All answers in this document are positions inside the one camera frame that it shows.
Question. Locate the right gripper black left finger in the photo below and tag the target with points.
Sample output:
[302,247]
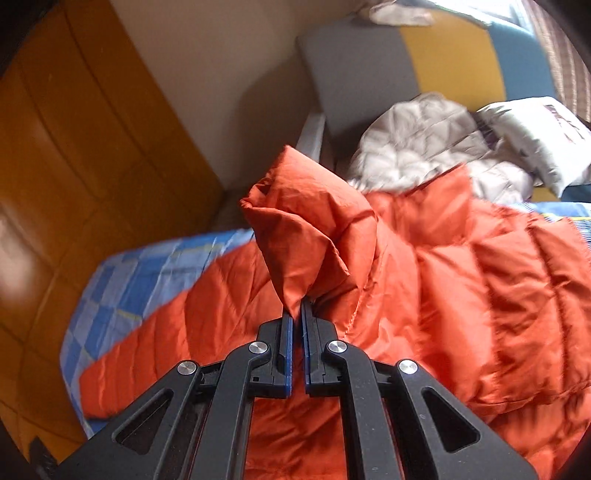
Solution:
[194,422]

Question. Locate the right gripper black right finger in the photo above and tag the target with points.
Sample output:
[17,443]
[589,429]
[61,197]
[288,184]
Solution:
[399,422]

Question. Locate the orange puffer jacket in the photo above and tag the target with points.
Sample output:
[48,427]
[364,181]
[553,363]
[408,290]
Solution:
[493,302]

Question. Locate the blue plaid bed sheet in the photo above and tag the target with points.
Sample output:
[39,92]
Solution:
[124,290]

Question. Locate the grey quilted jacket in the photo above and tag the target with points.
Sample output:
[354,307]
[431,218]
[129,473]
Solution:
[415,141]

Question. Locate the white printed pillow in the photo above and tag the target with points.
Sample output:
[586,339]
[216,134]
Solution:
[551,140]

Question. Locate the grey yellow blue headboard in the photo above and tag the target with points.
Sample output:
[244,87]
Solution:
[360,69]

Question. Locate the striped pink curtain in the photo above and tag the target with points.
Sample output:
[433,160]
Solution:
[570,74]

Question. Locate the white cloth on headboard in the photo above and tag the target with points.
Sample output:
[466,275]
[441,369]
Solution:
[392,13]

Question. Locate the white bed frame rail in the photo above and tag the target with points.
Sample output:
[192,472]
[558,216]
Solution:
[314,140]

